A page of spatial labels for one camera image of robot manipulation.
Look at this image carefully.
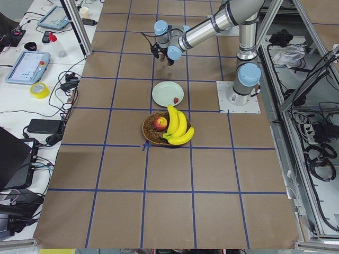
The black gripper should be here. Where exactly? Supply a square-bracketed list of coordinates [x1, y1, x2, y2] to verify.
[150, 43, 174, 66]

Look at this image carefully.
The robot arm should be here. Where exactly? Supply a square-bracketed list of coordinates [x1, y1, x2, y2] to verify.
[150, 0, 264, 106]

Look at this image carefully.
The light green plate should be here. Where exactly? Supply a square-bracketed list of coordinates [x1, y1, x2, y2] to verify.
[151, 81, 184, 107]

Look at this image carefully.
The red yellow apple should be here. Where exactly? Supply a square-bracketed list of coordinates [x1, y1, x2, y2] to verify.
[154, 116, 168, 131]

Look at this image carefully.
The yellow banana bunch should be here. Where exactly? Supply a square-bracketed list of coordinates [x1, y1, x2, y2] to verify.
[163, 105, 195, 146]

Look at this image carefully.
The brown wicker basket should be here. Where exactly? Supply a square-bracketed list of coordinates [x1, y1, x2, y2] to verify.
[141, 111, 192, 146]

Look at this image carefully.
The white paper cup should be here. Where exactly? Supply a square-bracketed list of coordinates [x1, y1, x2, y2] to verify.
[79, 6, 89, 19]

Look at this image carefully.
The white squeeze bottle red cap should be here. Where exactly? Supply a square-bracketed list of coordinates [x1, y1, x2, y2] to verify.
[49, 32, 67, 58]

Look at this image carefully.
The blue teach pendant far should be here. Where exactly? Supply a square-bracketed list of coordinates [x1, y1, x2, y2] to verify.
[38, 6, 69, 30]

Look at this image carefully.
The blue teach pendant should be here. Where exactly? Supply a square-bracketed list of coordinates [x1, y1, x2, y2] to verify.
[38, 6, 69, 30]
[5, 51, 51, 85]

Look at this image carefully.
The yellow tape roll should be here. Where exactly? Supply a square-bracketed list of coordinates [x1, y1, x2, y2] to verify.
[30, 82, 50, 99]

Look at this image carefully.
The black power adapter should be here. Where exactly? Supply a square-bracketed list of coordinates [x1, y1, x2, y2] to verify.
[27, 119, 62, 134]

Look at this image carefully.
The blue teach pendant near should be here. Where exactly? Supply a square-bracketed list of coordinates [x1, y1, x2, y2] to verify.
[5, 51, 51, 85]

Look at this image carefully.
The aluminium frame post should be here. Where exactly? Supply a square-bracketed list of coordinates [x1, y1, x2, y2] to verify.
[60, 0, 93, 57]

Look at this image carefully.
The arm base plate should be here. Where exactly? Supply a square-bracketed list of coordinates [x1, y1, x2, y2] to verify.
[216, 81, 261, 114]

